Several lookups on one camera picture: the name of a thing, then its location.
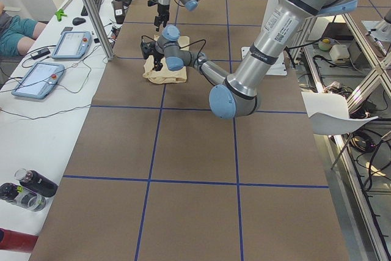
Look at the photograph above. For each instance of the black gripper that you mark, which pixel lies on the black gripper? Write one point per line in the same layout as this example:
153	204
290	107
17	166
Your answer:
161	10
157	57

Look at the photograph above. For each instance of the beige long-sleeve printed shirt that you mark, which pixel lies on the beige long-sleeve printed shirt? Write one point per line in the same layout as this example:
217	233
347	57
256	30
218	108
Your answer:
165	76

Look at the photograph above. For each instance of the black computer mouse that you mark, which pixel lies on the black computer mouse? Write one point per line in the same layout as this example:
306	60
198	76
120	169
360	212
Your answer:
78	20

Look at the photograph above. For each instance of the far teach pendant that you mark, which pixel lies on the far teach pendant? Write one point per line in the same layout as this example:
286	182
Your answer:
72	45

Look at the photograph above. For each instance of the teach pendant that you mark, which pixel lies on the teach pendant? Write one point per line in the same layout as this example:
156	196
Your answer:
72	45
39	81

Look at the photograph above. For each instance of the green plastic clip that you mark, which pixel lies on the green plastic clip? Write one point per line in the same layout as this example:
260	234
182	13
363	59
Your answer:
60	14

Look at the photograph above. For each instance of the near teach pendant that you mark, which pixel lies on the near teach pendant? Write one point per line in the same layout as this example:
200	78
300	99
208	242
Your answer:
39	81

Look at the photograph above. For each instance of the seated person's leg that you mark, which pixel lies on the seated person's leg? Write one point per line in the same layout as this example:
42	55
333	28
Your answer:
18	34

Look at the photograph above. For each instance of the clear lid black bottle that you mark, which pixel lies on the clear lid black bottle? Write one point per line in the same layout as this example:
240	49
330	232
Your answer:
36	182

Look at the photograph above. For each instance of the white curved plastic sheet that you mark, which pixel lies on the white curved plastic sheet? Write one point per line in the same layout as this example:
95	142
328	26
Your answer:
329	114

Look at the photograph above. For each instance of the clear plastic bottle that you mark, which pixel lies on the clear plastic bottle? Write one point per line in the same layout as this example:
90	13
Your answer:
22	197

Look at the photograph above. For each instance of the red bottle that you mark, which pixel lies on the red bottle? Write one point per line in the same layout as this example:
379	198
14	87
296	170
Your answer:
17	241

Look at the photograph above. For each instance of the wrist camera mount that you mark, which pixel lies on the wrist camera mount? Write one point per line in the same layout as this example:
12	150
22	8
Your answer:
151	3
147	49

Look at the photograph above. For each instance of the aluminium frame post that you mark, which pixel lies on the aluminium frame post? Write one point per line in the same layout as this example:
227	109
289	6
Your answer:
99	28

